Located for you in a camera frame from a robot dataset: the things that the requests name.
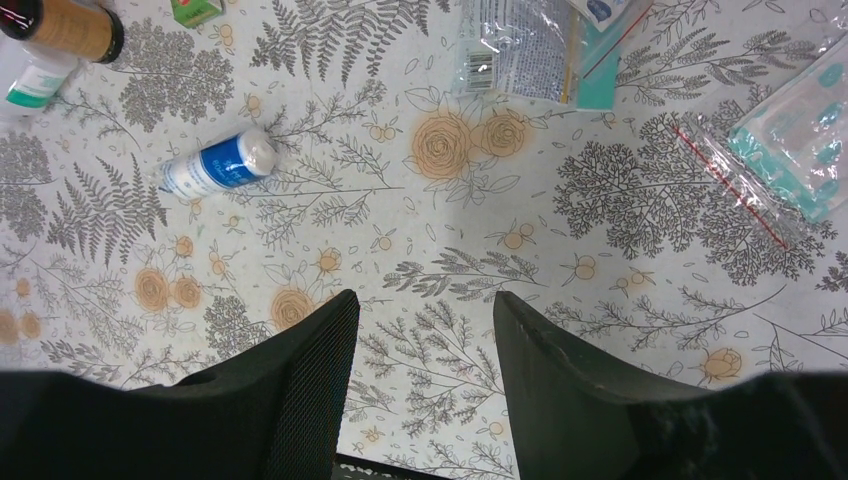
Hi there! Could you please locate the brown bottle orange cap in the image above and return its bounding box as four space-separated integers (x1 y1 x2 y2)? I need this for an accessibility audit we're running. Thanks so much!
1 0 125 64

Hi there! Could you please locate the blue white sachet pack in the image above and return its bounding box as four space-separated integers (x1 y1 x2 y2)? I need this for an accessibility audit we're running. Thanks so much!
569 0 635 32

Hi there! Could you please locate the white bottle green label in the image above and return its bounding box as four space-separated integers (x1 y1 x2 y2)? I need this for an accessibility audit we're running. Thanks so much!
1 34 79 131

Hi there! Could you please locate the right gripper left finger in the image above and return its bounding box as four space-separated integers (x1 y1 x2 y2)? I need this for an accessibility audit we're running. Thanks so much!
1 290 360 479

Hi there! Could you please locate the clear teal zip bag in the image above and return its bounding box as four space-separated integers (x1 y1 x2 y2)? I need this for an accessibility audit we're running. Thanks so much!
668 36 847 247

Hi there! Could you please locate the white bottle blue label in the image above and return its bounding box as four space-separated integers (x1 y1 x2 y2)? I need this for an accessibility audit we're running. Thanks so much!
153 127 280 200

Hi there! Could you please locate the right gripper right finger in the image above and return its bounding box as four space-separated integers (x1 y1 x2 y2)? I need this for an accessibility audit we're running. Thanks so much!
493 292 847 479

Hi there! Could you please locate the small green box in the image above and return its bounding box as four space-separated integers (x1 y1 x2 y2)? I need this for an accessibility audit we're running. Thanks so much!
170 0 225 28

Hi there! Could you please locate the clear bag teal strip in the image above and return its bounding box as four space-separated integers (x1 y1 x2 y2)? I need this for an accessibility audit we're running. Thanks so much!
453 0 653 112

